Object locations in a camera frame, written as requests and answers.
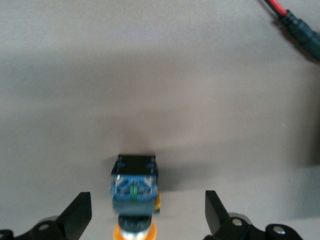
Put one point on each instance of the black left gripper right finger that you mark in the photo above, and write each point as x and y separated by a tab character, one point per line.
216	215

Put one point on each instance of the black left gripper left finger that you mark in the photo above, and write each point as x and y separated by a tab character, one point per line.
75	217

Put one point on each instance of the yellow push button switch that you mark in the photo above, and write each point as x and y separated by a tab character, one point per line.
135	190

